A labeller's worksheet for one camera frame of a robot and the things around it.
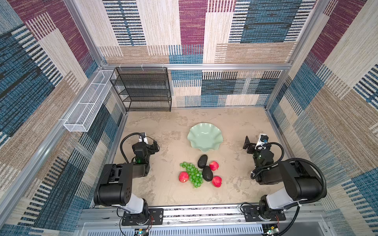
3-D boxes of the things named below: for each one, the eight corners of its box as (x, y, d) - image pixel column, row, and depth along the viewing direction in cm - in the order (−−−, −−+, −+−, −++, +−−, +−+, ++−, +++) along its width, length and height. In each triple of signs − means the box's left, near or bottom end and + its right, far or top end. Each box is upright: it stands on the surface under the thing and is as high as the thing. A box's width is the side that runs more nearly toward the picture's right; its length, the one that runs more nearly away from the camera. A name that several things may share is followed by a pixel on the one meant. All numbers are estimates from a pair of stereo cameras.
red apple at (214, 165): (212, 172, 89) (213, 170, 86) (208, 165, 91) (208, 163, 89) (219, 168, 90) (220, 166, 87) (214, 162, 93) (214, 159, 90)
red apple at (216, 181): (212, 187, 84) (213, 185, 80) (211, 178, 87) (212, 175, 83) (221, 187, 83) (222, 185, 80) (219, 178, 87) (221, 175, 83)
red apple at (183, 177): (179, 182, 85) (178, 179, 82) (179, 175, 88) (179, 171, 84) (189, 182, 85) (189, 179, 82) (189, 174, 88) (189, 171, 84)
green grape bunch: (195, 189, 83) (195, 187, 80) (180, 166, 91) (180, 163, 88) (206, 182, 85) (207, 179, 82) (191, 159, 94) (191, 156, 91)
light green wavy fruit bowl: (183, 140, 103) (183, 136, 99) (201, 122, 113) (202, 117, 109) (210, 159, 94) (210, 155, 90) (227, 137, 104) (228, 132, 100)
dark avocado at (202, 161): (197, 168, 90) (197, 166, 88) (197, 156, 95) (197, 154, 93) (207, 168, 90) (208, 166, 88) (206, 156, 95) (207, 154, 93)
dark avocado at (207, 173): (202, 181, 85) (203, 179, 82) (202, 168, 90) (202, 165, 87) (212, 181, 85) (213, 179, 82) (211, 168, 90) (212, 165, 87)
